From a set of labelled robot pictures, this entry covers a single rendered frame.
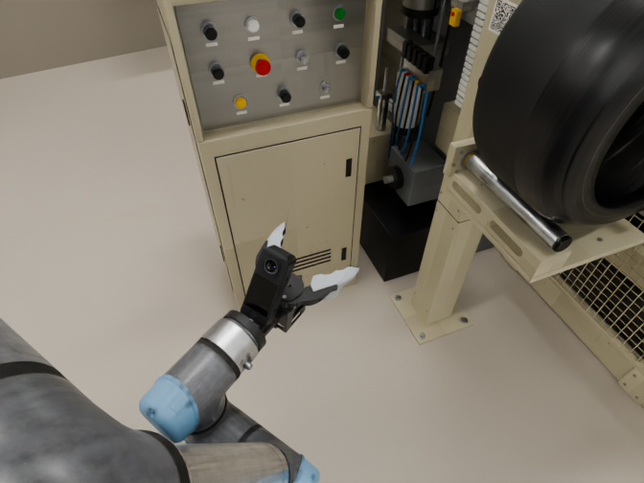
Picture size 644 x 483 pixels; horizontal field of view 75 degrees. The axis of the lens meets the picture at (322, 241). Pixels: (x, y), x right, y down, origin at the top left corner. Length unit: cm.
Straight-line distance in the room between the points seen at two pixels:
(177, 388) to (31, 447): 31
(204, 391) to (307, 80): 98
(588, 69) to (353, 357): 133
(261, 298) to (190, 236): 172
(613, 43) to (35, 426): 80
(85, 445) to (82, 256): 216
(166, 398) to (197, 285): 153
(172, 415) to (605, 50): 78
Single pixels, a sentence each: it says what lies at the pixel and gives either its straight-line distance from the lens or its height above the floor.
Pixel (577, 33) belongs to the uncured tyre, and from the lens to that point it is 83.
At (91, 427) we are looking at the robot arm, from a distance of 29.
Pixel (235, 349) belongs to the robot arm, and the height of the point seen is 107.
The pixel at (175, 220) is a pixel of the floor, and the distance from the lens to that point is 241.
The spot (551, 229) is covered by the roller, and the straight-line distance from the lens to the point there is 105.
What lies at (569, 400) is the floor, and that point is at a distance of 195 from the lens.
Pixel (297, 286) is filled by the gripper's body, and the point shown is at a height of 107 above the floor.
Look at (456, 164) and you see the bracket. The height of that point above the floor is 89.
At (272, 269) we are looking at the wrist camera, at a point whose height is 113.
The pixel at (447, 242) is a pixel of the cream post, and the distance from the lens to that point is 153.
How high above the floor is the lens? 157
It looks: 46 degrees down
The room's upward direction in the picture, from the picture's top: straight up
